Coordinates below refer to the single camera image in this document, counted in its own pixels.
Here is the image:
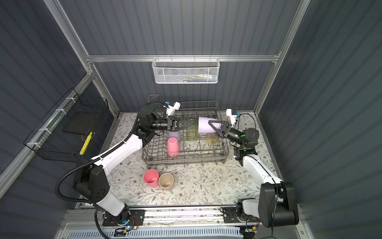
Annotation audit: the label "large purple plastic cup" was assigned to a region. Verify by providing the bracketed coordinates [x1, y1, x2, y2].
[168, 131, 181, 142]

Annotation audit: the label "yellow transparent glass cup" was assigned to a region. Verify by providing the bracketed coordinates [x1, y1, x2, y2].
[206, 133, 219, 145]

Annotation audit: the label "green transparent glass cup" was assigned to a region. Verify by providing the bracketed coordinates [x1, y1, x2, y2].
[186, 119, 199, 142]

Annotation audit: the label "small purple plastic cup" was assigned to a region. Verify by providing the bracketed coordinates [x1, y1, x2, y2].
[198, 117, 213, 134]

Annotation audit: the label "pink plastic cup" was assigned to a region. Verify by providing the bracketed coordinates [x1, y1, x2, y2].
[143, 169, 160, 188]
[167, 137, 180, 157]

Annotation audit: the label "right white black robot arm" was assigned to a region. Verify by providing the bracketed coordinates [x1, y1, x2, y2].
[208, 120, 299, 228]

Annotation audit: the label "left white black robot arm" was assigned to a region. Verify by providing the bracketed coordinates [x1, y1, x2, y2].
[74, 102, 189, 223]

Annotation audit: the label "tubes in white basket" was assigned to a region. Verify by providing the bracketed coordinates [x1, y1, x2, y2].
[177, 74, 218, 83]

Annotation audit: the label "beige plastic cup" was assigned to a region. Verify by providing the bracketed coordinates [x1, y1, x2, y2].
[159, 173, 174, 191]

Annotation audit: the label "yellow brush in basket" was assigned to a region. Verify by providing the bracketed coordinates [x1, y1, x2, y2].
[80, 131, 93, 155]

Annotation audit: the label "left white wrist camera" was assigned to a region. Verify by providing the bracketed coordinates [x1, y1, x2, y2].
[165, 101, 181, 118]

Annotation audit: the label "grey wire dish rack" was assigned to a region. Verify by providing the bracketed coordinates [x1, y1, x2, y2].
[142, 100, 229, 167]

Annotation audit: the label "white mesh wall basket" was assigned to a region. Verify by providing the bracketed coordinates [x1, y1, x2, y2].
[152, 57, 220, 84]

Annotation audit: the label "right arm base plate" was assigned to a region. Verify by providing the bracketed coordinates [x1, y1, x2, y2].
[219, 207, 261, 224]

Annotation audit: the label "aluminium front rail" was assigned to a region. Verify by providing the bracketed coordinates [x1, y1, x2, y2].
[61, 204, 305, 230]

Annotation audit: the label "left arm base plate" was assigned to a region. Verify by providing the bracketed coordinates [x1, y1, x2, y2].
[102, 209, 146, 227]

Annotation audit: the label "black wire wall basket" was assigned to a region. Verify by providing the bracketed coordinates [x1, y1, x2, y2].
[23, 84, 114, 162]

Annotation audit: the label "left black corrugated cable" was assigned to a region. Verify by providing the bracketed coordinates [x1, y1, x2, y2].
[54, 102, 166, 239]

